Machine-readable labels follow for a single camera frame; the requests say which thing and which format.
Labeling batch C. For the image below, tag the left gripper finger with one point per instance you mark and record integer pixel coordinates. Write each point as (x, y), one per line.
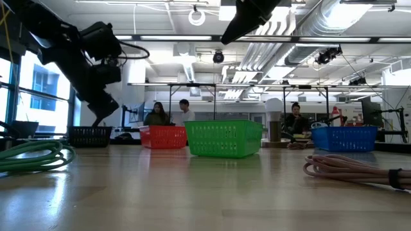
(102, 107)

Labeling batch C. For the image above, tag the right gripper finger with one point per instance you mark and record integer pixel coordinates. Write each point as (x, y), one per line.
(248, 16)

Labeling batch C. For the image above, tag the black plastic basket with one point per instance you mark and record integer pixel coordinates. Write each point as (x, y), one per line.
(90, 138)

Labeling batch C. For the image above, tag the red plastic basket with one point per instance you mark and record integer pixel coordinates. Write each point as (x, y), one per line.
(163, 138)

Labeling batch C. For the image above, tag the blue plastic basket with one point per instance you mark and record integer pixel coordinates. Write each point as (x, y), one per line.
(345, 139)

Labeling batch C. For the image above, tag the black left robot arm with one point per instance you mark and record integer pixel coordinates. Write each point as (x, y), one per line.
(48, 38)

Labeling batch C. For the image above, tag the grey monitor on arm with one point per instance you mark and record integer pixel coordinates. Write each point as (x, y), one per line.
(136, 112)

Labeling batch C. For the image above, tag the person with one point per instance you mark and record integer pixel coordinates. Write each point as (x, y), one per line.
(156, 117)
(295, 122)
(186, 114)

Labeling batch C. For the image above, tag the black beam with light bars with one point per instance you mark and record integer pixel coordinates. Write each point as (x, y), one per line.
(136, 38)

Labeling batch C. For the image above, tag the light bulb on metal base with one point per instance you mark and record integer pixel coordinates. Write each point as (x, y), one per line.
(274, 131)

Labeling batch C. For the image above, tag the green plastic basket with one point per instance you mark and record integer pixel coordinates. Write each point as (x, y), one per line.
(224, 139)

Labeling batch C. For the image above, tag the red desk item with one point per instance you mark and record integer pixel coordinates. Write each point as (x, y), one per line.
(335, 114)

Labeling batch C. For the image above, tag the black computer monitor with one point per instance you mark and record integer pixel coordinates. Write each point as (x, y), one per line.
(369, 110)

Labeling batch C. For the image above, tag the black desk stand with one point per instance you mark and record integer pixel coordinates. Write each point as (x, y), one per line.
(399, 122)

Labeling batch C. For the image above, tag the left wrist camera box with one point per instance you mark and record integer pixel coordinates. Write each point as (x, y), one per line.
(101, 40)

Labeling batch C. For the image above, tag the black ceiling camera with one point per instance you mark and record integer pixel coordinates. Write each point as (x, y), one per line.
(218, 57)

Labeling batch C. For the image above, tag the silver ventilation duct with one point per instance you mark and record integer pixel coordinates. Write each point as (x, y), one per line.
(321, 29)

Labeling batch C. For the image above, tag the black camera cluster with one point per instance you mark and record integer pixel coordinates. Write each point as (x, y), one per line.
(327, 55)

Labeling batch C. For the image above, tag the black background rig frame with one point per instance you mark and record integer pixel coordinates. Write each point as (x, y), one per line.
(192, 85)

